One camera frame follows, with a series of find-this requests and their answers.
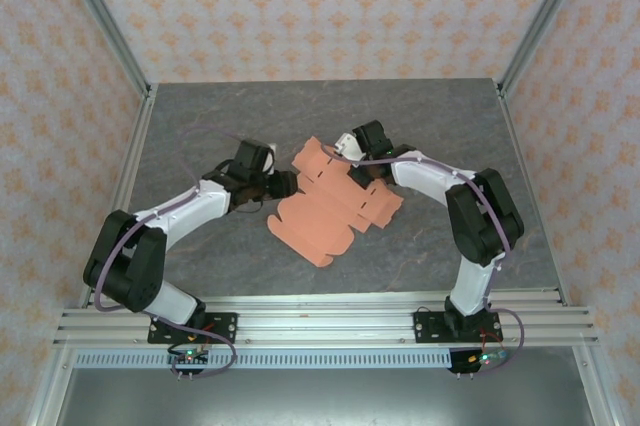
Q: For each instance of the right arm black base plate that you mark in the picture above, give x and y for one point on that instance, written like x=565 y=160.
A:
x=427 y=326

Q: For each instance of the aluminium frame post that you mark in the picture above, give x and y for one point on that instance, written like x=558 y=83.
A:
x=539 y=21
x=108 y=21

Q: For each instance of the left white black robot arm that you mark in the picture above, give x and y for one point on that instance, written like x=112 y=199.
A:
x=175 y=218

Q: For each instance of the wide aluminium crossbeam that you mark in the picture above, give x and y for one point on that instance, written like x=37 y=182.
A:
x=325 y=327

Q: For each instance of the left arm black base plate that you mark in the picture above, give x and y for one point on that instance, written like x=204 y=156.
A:
x=225 y=326

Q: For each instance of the aluminium side rail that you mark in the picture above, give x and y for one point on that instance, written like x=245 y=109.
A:
x=141 y=121
x=514 y=121

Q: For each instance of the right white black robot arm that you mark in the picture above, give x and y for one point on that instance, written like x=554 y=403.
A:
x=430 y=176

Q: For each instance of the salmon pink paper box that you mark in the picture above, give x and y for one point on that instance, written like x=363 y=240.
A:
x=320 y=216

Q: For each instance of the aluminium lower frame rail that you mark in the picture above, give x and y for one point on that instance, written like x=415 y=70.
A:
x=50 y=391
x=595 y=391

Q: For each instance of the narrow aluminium table-edge rail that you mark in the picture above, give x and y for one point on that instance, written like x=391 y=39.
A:
x=325 y=298

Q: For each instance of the grey metal panel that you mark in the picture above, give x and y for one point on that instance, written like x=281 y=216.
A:
x=320 y=396

